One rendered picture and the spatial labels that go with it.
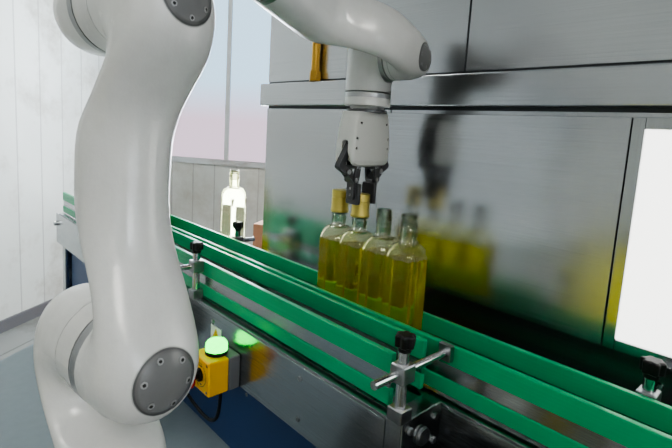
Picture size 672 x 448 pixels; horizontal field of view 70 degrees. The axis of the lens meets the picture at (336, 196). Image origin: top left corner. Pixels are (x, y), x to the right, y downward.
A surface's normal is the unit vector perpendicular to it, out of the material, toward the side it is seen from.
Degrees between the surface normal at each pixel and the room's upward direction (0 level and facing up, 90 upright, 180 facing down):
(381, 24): 81
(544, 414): 90
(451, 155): 90
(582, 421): 90
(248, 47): 90
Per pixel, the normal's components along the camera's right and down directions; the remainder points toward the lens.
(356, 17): 0.09, -0.08
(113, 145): 0.22, 0.15
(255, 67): -0.20, 0.12
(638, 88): -0.73, 0.05
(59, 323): -0.50, -0.48
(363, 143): 0.61, 0.17
